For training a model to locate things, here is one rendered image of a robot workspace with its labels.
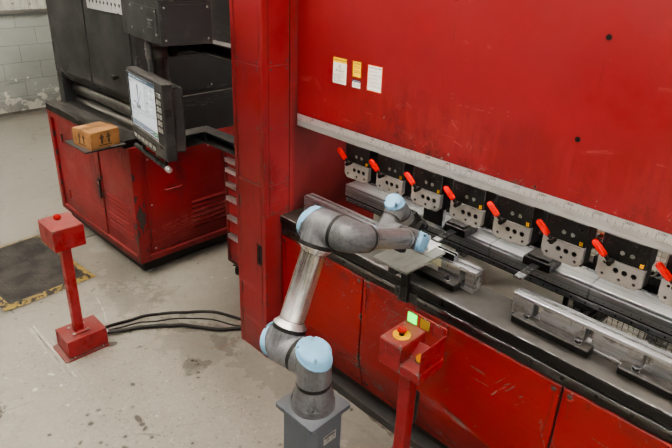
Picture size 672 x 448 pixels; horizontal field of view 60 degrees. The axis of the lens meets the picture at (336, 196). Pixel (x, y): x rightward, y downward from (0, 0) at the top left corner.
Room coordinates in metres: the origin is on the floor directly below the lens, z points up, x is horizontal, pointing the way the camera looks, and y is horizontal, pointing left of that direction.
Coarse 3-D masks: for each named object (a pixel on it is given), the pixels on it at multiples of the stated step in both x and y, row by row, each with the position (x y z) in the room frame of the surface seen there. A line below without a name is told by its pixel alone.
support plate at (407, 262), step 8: (376, 256) 2.12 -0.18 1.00; (384, 256) 2.12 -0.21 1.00; (392, 256) 2.12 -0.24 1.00; (400, 256) 2.12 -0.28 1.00; (408, 256) 2.13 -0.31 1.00; (416, 256) 2.13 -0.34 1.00; (424, 256) 2.13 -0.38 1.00; (432, 256) 2.13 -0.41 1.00; (440, 256) 2.15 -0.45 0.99; (392, 264) 2.05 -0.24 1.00; (400, 264) 2.06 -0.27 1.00; (408, 264) 2.06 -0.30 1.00; (416, 264) 2.06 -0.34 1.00; (424, 264) 2.07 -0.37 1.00; (408, 272) 2.00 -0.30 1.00
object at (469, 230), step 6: (450, 222) 2.40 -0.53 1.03; (456, 222) 2.40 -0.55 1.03; (444, 228) 2.41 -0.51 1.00; (450, 228) 2.39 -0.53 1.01; (456, 228) 2.37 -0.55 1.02; (462, 228) 2.36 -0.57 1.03; (468, 228) 2.36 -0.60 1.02; (474, 228) 2.39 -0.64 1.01; (444, 234) 2.33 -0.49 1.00; (450, 234) 2.33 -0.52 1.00; (456, 234) 2.36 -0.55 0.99; (462, 234) 2.34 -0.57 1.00; (468, 234) 2.36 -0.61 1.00; (432, 240) 2.27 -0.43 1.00; (438, 240) 2.27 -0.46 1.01
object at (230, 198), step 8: (224, 152) 3.55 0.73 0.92; (224, 160) 3.53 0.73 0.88; (232, 160) 3.48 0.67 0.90; (224, 168) 3.53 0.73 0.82; (232, 168) 3.52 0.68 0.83; (224, 176) 3.56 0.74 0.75; (232, 176) 3.51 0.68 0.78; (232, 184) 3.49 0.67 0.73; (232, 192) 3.51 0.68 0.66; (232, 200) 3.48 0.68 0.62; (232, 208) 3.51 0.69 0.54; (232, 216) 3.51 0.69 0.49; (232, 224) 3.52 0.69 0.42; (232, 232) 3.52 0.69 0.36; (232, 240) 3.53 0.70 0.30; (232, 248) 3.53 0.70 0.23; (232, 256) 3.53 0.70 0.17
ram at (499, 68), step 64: (320, 0) 2.71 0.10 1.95; (384, 0) 2.45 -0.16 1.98; (448, 0) 2.23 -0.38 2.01; (512, 0) 2.05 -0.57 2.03; (576, 0) 1.90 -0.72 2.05; (640, 0) 1.77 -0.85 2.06; (320, 64) 2.71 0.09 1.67; (384, 64) 2.43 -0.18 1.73; (448, 64) 2.21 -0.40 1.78; (512, 64) 2.03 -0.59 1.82; (576, 64) 1.87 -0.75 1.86; (640, 64) 1.74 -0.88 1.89; (320, 128) 2.70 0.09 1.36; (384, 128) 2.42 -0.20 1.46; (448, 128) 2.19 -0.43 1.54; (512, 128) 2.00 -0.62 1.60; (576, 128) 1.84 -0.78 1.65; (640, 128) 1.71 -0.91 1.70; (512, 192) 1.97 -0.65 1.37; (576, 192) 1.81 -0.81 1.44; (640, 192) 1.68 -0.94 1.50
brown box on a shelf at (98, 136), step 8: (72, 128) 3.41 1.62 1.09; (80, 128) 3.38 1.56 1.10; (88, 128) 3.38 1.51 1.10; (96, 128) 3.39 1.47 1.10; (104, 128) 3.41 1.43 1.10; (112, 128) 3.42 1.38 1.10; (80, 136) 3.35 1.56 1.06; (88, 136) 3.31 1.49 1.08; (96, 136) 3.33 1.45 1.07; (104, 136) 3.37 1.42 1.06; (112, 136) 3.41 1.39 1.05; (72, 144) 3.40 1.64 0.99; (80, 144) 3.36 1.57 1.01; (88, 144) 3.31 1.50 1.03; (96, 144) 3.32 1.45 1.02; (104, 144) 3.36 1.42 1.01; (112, 144) 3.41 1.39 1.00; (120, 144) 3.42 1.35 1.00; (88, 152) 3.27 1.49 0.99
